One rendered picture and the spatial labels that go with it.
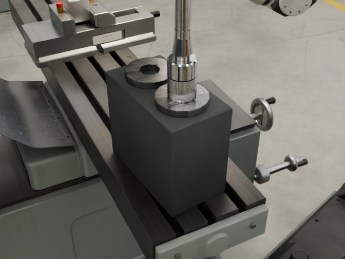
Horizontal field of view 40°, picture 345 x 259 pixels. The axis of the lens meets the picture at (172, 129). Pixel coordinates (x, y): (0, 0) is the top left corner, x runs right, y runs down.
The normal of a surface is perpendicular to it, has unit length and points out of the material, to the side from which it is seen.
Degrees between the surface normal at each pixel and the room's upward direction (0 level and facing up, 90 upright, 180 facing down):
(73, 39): 90
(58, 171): 90
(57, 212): 90
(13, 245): 90
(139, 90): 0
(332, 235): 0
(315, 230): 0
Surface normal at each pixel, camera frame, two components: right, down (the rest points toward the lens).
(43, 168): 0.45, 0.54
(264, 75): 0.00, -0.79
